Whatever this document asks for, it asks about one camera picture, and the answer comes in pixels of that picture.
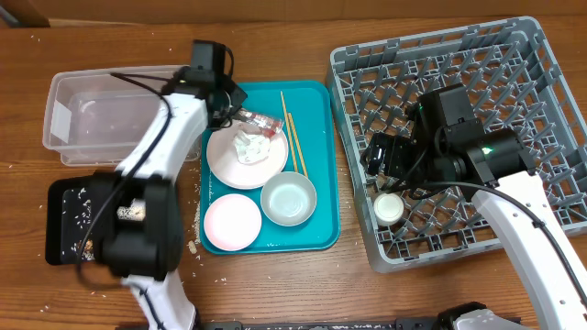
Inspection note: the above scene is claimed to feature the red foil snack wrapper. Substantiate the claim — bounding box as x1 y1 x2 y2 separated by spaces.
233 108 283 138

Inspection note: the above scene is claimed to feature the white cup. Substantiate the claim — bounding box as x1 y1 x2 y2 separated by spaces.
373 193 404 226

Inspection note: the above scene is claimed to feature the white napkin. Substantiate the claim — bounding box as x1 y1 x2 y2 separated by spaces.
233 130 271 165

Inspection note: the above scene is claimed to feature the wooden chopstick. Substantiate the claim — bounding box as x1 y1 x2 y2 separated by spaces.
280 91 298 172
286 112 308 178

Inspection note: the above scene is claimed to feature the grey-green bowl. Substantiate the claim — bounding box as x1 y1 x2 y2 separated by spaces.
260 171 317 226

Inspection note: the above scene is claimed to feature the pink bowl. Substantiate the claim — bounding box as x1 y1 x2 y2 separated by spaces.
204 193 262 252

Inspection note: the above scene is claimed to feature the brown food scrap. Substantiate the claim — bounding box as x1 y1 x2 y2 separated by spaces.
82 240 94 261

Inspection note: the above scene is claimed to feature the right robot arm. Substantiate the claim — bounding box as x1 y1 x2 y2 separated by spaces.
360 83 586 329

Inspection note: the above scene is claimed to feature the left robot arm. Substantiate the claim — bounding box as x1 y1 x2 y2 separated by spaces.
80 66 247 329

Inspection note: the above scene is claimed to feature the grey dishwasher rack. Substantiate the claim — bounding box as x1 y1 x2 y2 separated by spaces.
327 16 586 273

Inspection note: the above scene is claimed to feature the white round plate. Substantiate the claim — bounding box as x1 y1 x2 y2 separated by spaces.
206 121 289 190

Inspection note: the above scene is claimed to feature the teal serving tray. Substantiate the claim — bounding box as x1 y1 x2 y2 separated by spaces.
195 81 340 255

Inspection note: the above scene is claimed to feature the clear plastic bin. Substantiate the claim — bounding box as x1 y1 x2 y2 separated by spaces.
42 65 180 167

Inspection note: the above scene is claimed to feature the black plastic tray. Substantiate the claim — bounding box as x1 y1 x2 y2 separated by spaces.
45 172 121 265

